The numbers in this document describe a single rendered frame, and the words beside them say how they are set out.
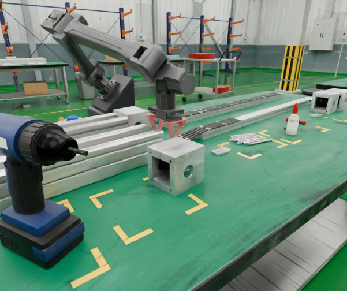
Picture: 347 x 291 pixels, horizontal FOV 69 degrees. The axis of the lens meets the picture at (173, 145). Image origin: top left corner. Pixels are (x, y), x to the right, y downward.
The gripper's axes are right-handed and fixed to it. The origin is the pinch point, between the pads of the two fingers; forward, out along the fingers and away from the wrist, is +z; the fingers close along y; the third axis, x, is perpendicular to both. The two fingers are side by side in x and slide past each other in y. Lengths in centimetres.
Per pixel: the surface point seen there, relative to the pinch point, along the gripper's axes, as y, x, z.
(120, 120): -13.9, -7.7, -3.6
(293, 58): -230, 596, 2
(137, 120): -13.9, -1.4, -2.2
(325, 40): -339, 1096, -46
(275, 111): 2, 65, 2
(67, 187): 5.0, -33.3, 3.2
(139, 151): 5.1, -13.6, -0.2
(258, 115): 2, 51, 2
